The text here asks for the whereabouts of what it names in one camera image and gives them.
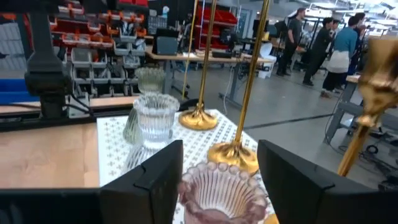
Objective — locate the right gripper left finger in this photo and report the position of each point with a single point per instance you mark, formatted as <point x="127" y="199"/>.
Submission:
<point x="146" y="196"/>

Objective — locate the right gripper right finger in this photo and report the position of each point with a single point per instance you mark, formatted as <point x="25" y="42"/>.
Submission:
<point x="295" y="193"/>

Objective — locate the pink ribbed glass candle holder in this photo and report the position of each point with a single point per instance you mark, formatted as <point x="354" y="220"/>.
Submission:
<point x="217" y="189"/>

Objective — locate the gold metal candlestick holder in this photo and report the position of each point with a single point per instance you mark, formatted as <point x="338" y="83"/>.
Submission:
<point x="233" y="154"/>
<point x="377" y="84"/>
<point x="197" y="119"/>

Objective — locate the clear ribbed glass candle holder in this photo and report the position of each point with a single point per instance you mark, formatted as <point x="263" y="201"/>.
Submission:
<point x="155" y="118"/>
<point x="150" y="79"/>

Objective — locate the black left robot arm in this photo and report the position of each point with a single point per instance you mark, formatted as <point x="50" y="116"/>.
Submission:
<point x="43" y="62"/>

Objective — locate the white perforated raised platform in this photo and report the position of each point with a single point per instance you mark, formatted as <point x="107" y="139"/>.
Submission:
<point x="112" y="149"/>

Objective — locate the grey metal work table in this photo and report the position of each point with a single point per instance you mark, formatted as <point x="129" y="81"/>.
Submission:
<point x="345" y="109"/>

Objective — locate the wooden top office desk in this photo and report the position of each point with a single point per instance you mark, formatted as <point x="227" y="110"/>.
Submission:
<point x="186" y="57"/>

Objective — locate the parts bin storage rack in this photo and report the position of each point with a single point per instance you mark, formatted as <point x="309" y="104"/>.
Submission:
<point x="93" y="59"/>

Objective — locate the person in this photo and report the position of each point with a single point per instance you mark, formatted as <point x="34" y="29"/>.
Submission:
<point x="360" y="31"/>
<point x="320" y="46"/>
<point x="293" y="34"/>
<point x="343" y="43"/>

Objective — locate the thin yellow pole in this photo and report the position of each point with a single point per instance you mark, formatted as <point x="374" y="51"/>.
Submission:
<point x="188" y="53"/>

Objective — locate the blue plastic bin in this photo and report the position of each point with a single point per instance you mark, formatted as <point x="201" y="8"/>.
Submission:
<point x="12" y="90"/>

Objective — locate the shelf with red bins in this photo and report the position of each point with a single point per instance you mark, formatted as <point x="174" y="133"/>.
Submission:
<point x="224" y="17"/>

